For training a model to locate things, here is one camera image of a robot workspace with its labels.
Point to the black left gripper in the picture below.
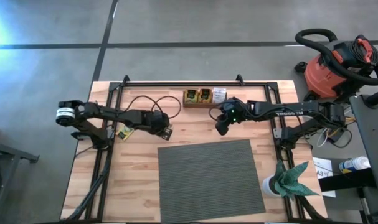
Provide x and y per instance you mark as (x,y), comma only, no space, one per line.
(156,121)

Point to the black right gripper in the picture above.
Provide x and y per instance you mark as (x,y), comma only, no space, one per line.
(243,112)

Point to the white Tazo tea packet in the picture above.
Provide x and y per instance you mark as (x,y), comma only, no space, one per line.
(219,95)

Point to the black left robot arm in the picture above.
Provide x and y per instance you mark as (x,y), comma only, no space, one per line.
(114,113)

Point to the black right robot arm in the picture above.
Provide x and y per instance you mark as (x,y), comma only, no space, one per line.
(288,110)

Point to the wooden compartment box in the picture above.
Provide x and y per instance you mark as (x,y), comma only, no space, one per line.
(204,105)

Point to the grey woven placemat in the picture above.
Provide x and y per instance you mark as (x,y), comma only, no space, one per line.
(210,186)

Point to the white plant pot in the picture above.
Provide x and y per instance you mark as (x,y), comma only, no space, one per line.
(267,188)

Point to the green artificial plant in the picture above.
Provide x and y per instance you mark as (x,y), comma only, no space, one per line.
(290,183)

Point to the white paper sheet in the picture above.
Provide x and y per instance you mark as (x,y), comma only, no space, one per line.
(324,169)

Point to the orange shop vacuum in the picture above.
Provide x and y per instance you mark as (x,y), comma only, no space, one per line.
(314,30)
(325,74)

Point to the black power adapter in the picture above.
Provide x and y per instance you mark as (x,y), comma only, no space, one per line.
(338,135)

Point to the black shelf beam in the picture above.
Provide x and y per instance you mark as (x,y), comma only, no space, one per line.
(344,182)

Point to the white and blue spray can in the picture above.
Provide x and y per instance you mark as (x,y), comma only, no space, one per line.
(353,165)

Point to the dark grey desk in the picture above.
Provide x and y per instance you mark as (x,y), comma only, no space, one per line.
(370,130)

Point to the black metal stand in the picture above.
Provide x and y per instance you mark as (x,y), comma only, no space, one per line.
(8,154)

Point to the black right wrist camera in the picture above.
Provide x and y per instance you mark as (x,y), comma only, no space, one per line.
(229,107)

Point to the grey metal base bracket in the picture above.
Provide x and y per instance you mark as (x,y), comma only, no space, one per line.
(277,133)

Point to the black frame rails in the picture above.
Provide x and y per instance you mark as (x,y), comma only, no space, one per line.
(105,174)
(272,93)

